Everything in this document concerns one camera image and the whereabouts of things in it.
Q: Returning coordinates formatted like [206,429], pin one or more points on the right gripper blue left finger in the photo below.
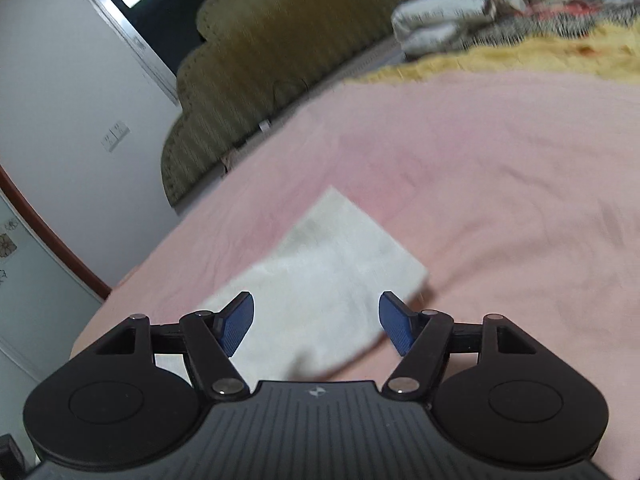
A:
[206,333]

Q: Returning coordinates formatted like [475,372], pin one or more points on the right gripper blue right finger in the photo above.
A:
[430,330]

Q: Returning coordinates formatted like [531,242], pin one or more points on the white pants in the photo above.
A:
[316,294]

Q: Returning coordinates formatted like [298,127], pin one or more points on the pink bed blanket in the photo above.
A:
[519,193]

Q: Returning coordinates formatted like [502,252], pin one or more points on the glass wardrobe sliding door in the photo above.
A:
[44,306]

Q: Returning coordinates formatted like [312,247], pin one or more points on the olive padded headboard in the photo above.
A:
[257,57]

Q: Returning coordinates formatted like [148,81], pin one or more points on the white folded quilt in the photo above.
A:
[423,27]

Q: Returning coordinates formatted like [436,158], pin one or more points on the yellow fuzzy blanket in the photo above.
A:
[609,51]

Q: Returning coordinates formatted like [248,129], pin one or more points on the brown wooden door frame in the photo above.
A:
[50,238]

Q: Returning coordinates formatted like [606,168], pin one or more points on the dark window with frame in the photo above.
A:
[161,33]

